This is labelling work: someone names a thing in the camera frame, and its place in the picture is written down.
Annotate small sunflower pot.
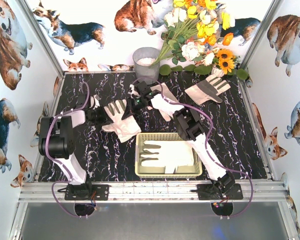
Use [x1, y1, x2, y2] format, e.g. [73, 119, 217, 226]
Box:
[210, 48, 241, 78]

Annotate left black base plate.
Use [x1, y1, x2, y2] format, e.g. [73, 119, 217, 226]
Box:
[64, 184, 110, 201]

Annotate artificial flower bouquet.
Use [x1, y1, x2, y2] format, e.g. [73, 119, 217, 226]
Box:
[157, 0, 236, 66]

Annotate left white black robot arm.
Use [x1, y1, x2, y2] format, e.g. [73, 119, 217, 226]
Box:
[38, 94, 113, 186]

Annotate white glove green fingertips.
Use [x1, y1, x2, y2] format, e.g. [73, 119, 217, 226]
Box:
[102, 99, 141, 143]

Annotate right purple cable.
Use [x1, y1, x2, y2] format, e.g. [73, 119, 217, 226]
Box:
[133, 77, 253, 219]

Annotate aluminium front frame rail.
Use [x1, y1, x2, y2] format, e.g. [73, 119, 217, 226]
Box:
[18, 179, 288, 203]

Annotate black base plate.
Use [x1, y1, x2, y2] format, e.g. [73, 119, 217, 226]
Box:
[64, 184, 110, 201]
[195, 183, 244, 200]

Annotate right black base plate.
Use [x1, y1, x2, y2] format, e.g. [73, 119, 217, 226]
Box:
[195, 183, 244, 200]

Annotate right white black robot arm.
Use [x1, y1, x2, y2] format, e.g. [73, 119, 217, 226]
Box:
[123, 80, 235, 198]

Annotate grey cuffed glove back right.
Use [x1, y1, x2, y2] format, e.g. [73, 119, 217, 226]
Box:
[185, 74, 231, 105]

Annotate grey metal bucket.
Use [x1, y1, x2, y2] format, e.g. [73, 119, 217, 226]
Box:
[132, 47, 160, 85]

